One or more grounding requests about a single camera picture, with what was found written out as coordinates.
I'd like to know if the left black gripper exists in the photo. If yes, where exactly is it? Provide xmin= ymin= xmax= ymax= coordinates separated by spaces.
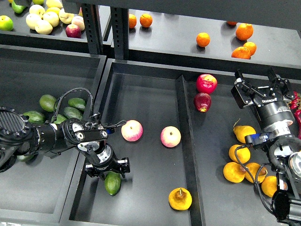
xmin=85 ymin=145 xmax=130 ymax=180

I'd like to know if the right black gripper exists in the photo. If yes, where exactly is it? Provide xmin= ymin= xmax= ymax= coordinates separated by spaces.
xmin=231 ymin=67 xmax=295 ymax=131

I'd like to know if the green avocado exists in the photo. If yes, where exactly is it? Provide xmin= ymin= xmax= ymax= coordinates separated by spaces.
xmin=104 ymin=171 xmax=121 ymax=195

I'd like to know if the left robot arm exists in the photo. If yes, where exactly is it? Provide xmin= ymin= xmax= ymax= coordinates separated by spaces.
xmin=0 ymin=94 xmax=130 ymax=178

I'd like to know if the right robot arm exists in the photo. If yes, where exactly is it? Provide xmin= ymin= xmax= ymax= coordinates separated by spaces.
xmin=231 ymin=69 xmax=301 ymax=226

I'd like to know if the yellow pear with stem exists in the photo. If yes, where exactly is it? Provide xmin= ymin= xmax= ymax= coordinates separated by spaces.
xmin=233 ymin=118 xmax=256 ymax=144

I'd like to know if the avocado middle right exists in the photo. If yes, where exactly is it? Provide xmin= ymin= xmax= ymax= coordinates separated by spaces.
xmin=63 ymin=106 xmax=83 ymax=120

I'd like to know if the avocado centre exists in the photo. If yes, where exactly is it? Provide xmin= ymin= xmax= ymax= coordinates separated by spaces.
xmin=53 ymin=114 xmax=67 ymax=124

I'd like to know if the avocado top right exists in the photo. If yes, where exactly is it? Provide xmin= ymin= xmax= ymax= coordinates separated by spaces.
xmin=68 ymin=97 xmax=86 ymax=112

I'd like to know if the dark avocado lower left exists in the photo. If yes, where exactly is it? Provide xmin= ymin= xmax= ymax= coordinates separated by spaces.
xmin=17 ymin=154 xmax=34 ymax=162

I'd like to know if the avocado top left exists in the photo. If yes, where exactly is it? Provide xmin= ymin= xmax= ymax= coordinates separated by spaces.
xmin=39 ymin=94 xmax=56 ymax=112

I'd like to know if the pale yellow pear front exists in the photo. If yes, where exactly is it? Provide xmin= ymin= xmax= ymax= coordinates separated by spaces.
xmin=35 ymin=20 xmax=53 ymax=35

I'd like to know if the pale yellow pear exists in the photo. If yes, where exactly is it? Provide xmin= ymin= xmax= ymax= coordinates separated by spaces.
xmin=58 ymin=8 xmax=74 ymax=24
xmin=43 ymin=11 xmax=60 ymax=27
xmin=25 ymin=14 xmax=42 ymax=30
xmin=35 ymin=20 xmax=53 ymax=35

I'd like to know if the pale yellow pear right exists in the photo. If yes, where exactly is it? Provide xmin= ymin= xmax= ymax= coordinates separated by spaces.
xmin=58 ymin=8 xmax=74 ymax=24

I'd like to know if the pale yellow pear centre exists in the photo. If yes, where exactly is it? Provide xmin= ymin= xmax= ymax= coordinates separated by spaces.
xmin=43 ymin=11 xmax=60 ymax=27

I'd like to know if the pale yellow pear left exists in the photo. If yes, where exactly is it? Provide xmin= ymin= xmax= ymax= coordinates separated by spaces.
xmin=25 ymin=14 xmax=42 ymax=30

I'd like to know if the front orange on shelf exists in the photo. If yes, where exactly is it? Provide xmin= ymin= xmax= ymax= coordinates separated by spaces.
xmin=231 ymin=47 xmax=251 ymax=59

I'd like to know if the small orange on shelf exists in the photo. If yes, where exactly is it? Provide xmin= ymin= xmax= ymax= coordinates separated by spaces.
xmin=243 ymin=41 xmax=257 ymax=56

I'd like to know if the pink apple left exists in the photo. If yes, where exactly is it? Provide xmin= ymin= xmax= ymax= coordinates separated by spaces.
xmin=121 ymin=120 xmax=143 ymax=142

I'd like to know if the pink apple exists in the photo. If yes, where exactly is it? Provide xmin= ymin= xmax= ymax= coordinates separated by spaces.
xmin=160 ymin=126 xmax=181 ymax=148
xmin=121 ymin=120 xmax=143 ymax=142

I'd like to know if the red apple upper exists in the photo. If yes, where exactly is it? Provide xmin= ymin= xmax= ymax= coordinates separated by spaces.
xmin=196 ymin=74 xmax=218 ymax=94

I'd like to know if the dark red apple lower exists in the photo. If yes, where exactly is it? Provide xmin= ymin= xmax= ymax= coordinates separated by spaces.
xmin=194 ymin=93 xmax=211 ymax=113

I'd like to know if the large orange on shelf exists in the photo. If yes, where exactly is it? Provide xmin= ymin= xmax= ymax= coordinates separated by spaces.
xmin=236 ymin=23 xmax=254 ymax=40

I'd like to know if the pink apple right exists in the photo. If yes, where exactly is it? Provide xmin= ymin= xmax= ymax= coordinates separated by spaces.
xmin=160 ymin=126 xmax=181 ymax=148

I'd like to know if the orange on shelf centre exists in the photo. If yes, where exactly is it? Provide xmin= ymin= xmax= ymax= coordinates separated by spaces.
xmin=196 ymin=32 xmax=210 ymax=48

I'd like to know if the black tray divider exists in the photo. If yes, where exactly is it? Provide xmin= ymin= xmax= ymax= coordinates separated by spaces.
xmin=175 ymin=75 xmax=206 ymax=226

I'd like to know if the red apple on shelf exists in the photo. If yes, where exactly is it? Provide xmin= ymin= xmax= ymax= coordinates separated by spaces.
xmin=65 ymin=24 xmax=81 ymax=38

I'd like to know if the orange on shelf left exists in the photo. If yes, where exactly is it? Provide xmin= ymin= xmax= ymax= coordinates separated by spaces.
xmin=128 ymin=14 xmax=137 ymax=29

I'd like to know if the peach on shelf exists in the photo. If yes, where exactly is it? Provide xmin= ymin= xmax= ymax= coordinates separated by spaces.
xmin=71 ymin=16 xmax=85 ymax=31

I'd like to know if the green apple on shelf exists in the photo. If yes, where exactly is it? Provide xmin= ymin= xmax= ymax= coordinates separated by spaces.
xmin=0 ymin=15 xmax=14 ymax=31

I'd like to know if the black shelf post left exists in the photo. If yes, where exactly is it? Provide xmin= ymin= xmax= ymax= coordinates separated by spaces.
xmin=81 ymin=3 xmax=103 ymax=55

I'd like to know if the black shelf post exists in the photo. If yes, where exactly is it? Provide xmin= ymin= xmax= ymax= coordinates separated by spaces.
xmin=111 ymin=7 xmax=129 ymax=60
xmin=81 ymin=3 xmax=103 ymax=55

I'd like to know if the black shelf post right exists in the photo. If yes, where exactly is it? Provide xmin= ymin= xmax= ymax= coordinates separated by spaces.
xmin=111 ymin=7 xmax=129 ymax=60

